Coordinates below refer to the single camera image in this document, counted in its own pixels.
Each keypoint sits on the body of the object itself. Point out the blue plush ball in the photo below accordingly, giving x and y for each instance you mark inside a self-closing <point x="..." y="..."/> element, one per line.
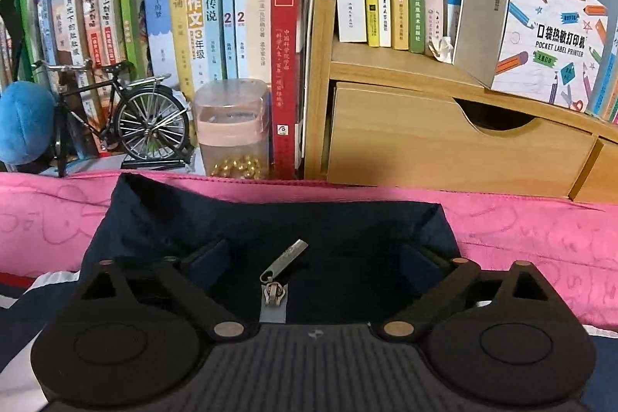
<point x="24" y="122"/>

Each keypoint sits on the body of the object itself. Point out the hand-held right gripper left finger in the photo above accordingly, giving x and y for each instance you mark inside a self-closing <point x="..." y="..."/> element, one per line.
<point x="210" y="265"/>

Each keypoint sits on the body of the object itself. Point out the pencil-print cardboard box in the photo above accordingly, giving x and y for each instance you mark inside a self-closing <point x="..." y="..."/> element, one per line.
<point x="545" y="40"/>

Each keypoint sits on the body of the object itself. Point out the navy white red jacket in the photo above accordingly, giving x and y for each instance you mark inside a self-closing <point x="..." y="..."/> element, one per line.
<point x="314" y="223"/>

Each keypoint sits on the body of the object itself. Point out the row of tall books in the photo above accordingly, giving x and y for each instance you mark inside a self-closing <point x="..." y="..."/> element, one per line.
<point x="193" y="6"/>

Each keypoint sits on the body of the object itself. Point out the wooden drawer organizer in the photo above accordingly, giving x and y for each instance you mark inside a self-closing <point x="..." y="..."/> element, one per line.
<point x="410" y="137"/>

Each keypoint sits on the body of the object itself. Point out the clear jar of gold beads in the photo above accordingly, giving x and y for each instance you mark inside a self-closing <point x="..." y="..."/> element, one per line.
<point x="231" y="127"/>

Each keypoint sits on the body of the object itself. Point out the black model bicycle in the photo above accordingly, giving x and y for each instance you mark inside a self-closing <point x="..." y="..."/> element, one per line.
<point x="154" y="125"/>

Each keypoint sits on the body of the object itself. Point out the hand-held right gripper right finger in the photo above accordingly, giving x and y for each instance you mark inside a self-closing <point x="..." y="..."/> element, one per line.
<point x="417" y="262"/>

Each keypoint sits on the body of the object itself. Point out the pink mat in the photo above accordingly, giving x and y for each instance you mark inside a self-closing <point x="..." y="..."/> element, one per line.
<point x="531" y="228"/>

